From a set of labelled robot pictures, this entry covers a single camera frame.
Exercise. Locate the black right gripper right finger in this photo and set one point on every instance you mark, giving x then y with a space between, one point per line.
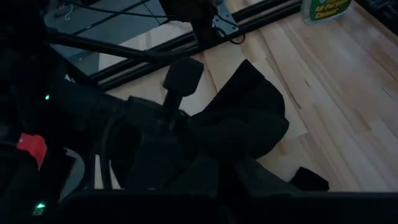
252 179

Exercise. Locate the black garment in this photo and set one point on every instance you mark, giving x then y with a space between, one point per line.
245 124

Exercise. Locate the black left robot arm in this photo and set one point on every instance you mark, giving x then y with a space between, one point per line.
31 77

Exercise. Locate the small red object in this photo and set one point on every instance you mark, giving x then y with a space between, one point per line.
31 147

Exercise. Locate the black table beam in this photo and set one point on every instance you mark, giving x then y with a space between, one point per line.
109 46

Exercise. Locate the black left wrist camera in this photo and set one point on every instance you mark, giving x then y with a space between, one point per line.
183 76

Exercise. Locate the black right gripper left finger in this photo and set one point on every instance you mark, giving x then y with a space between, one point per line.
202 177

